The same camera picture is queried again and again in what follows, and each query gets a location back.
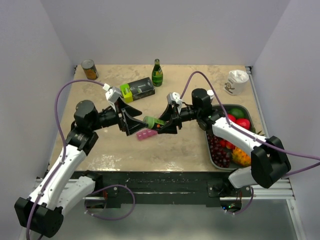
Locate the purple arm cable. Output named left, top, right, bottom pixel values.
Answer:
left=25, top=79, right=108, bottom=240
left=179, top=71, right=320, bottom=216

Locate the yellow dragon fruit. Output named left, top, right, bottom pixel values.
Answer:
left=231, top=147, right=251, bottom=167

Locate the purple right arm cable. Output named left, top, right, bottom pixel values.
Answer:
left=179, top=71, right=320, bottom=216

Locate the black green razor box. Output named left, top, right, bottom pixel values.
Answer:
left=120, top=77, right=155, bottom=103

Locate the white supplement bottle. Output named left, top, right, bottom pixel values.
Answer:
left=206, top=89, right=215, bottom=102

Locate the orange labelled tin can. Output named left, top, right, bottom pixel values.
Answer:
left=81, top=59, right=99, bottom=80

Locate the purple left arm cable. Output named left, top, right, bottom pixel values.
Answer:
left=25, top=79, right=108, bottom=240

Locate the dark red grapes bunch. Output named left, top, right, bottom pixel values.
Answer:
left=206, top=133, right=232, bottom=168

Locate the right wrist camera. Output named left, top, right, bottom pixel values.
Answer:
left=166, top=92, right=183, bottom=105

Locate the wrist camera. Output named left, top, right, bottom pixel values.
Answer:
left=166, top=92, right=183, bottom=105
left=105, top=86, right=122, bottom=104

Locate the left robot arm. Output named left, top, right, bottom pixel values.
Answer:
left=14, top=98, right=146, bottom=238

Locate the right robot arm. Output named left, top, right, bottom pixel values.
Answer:
left=157, top=88, right=291, bottom=197

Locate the grey fruit tray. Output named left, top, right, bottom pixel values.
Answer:
left=205, top=104, right=257, bottom=172

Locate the pink weekly pill organizer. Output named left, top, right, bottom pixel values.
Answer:
left=136, top=129, right=158, bottom=141

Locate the green apple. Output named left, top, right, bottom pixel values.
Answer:
left=228, top=108, right=246, bottom=119

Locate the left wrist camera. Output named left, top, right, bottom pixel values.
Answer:
left=105, top=86, right=122, bottom=104

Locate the white paper bag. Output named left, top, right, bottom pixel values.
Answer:
left=223, top=69, right=249, bottom=96

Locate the red apple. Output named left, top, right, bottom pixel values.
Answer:
left=235, top=118, right=251, bottom=130

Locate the green pill bottle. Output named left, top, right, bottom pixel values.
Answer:
left=143, top=116, right=167, bottom=131

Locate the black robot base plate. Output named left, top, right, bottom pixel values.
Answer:
left=70, top=170, right=252, bottom=208

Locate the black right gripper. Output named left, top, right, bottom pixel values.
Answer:
left=156, top=103, right=201, bottom=135

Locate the aluminium frame rail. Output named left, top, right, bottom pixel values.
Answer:
left=245, top=66, right=295, bottom=200

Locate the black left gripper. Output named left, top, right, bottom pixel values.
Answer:
left=90, top=96, right=148, bottom=135

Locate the green glass bottle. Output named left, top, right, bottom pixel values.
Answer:
left=151, top=58, right=164, bottom=87

